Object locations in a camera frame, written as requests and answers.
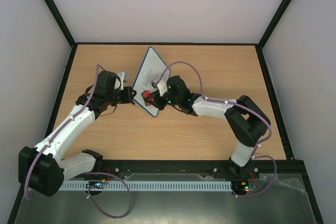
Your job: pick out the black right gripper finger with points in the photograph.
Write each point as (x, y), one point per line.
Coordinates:
(148, 94)
(151, 102)

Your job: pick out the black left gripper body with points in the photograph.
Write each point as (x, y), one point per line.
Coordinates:
(114, 100)

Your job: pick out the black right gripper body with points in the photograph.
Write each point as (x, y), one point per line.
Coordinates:
(158, 100)

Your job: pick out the red whiteboard eraser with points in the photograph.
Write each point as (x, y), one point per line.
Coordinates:
(147, 98)

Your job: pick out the small blue-framed whiteboard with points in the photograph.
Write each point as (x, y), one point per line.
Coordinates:
(152, 68)

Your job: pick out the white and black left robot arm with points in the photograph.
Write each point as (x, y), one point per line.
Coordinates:
(43, 168)

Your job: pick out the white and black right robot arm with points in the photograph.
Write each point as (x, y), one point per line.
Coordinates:
(247, 121)

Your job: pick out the left controller circuit board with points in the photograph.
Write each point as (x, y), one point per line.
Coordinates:
(96, 184)

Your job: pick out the controller circuit board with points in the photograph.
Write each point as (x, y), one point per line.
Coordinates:
(96, 184)
(243, 188)

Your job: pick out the right controller circuit board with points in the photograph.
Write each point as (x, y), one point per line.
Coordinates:
(243, 188)

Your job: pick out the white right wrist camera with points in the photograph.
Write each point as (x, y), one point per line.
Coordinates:
(161, 85)

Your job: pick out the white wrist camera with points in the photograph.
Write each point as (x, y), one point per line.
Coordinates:
(122, 78)
(161, 85)

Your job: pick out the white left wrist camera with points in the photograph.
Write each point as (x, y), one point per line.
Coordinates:
(122, 78)

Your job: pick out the light blue slotted cable duct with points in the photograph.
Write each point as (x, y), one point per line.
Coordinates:
(78, 185)

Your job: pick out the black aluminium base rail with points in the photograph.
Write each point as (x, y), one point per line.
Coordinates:
(217, 169)

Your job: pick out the black enclosure frame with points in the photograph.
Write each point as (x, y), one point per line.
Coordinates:
(57, 11)

